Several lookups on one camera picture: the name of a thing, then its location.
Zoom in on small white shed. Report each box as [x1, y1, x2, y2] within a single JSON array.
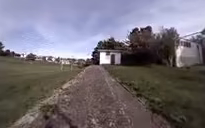
[[97, 49, 123, 66]]

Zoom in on grey gravel path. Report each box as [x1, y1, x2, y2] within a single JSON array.
[[8, 64, 173, 128]]

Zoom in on group of dark trees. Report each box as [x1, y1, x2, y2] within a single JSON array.
[[91, 25, 180, 67]]

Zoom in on distant row of houses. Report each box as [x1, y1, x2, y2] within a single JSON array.
[[13, 52, 94, 67]]

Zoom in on grass strip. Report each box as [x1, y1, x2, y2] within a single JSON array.
[[102, 63, 205, 128]]

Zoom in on grass field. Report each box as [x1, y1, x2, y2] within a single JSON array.
[[0, 55, 86, 128]]

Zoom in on white building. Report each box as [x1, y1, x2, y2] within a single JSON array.
[[175, 37, 204, 68]]

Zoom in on distant row of trees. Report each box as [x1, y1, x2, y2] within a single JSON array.
[[0, 40, 38, 61]]

